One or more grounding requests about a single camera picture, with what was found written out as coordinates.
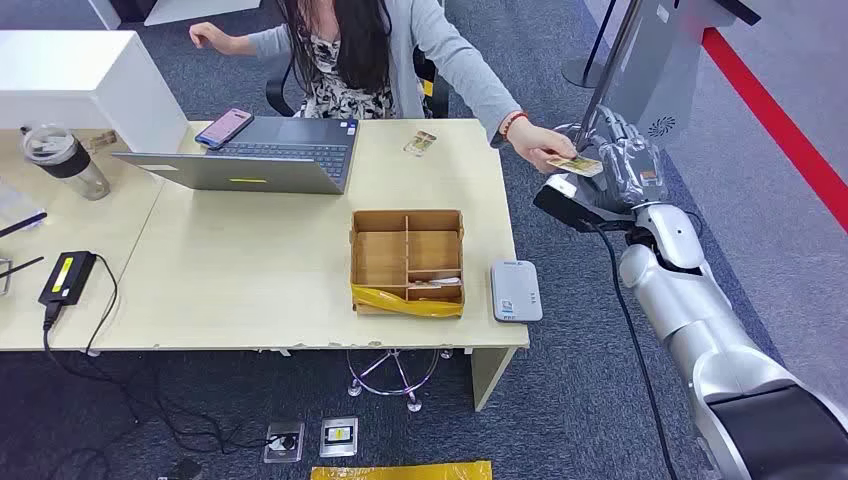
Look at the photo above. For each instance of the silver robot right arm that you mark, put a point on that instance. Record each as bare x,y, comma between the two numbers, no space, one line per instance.
702,318

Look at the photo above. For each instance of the black stanchion post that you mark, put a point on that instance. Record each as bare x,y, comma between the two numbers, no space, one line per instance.
583,69

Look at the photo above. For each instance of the grey kiosk stand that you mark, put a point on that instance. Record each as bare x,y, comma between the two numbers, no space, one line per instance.
662,60

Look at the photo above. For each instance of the yellow plastic sheet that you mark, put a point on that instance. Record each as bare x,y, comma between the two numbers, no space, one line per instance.
404,472

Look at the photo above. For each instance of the person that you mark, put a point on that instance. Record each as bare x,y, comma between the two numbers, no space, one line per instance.
424,46

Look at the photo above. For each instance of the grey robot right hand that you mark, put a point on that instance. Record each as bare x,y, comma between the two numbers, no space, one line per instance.
632,169

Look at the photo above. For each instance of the grey laptop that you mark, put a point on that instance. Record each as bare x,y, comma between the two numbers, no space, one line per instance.
278,166

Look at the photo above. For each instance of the pink smartphone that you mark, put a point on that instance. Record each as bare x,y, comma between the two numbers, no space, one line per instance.
224,128

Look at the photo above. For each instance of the floor socket with plug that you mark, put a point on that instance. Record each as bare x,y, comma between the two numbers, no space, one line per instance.
285,442

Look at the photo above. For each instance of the chrome stool base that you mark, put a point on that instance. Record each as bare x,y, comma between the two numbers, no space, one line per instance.
397,384

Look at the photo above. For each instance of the black power adapter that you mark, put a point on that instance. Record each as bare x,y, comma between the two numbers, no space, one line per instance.
66,278

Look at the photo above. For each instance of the clear plastic bag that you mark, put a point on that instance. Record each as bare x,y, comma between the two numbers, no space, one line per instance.
16,202

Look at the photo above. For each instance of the black and white wrist camera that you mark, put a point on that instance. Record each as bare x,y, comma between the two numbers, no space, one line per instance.
563,202

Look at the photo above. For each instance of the person's left hand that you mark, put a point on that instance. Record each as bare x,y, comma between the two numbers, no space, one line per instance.
540,146

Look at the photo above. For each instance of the chrome stanchion post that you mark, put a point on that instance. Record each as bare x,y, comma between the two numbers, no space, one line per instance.
616,46

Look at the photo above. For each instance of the grey card reader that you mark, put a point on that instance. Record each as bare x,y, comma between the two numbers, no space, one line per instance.
515,291

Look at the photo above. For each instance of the white box partition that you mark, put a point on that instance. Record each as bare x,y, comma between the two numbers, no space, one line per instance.
73,86

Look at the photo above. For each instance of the wooden divided box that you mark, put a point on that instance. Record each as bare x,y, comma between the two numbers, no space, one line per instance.
387,258

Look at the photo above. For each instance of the person's right hand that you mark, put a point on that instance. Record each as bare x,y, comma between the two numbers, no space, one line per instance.
208,36

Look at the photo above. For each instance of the white cards in box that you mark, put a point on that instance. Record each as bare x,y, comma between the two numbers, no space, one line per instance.
440,282

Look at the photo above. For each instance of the person's ID card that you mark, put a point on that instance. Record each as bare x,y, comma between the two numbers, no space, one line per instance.
576,165

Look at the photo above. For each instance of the floor socket plate yellow label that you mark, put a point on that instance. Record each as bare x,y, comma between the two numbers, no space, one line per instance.
338,436

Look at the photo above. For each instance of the thin black stick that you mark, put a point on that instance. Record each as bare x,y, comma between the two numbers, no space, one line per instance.
23,266

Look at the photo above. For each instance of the beige side desk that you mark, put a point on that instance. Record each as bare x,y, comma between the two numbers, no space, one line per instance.
73,225

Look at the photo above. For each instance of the small brown card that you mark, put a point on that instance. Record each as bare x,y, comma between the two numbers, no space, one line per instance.
100,140

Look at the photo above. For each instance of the black pen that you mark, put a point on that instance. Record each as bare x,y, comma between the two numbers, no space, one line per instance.
23,225

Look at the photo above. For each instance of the clear tumbler with black sleeve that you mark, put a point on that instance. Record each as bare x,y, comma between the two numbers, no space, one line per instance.
66,166

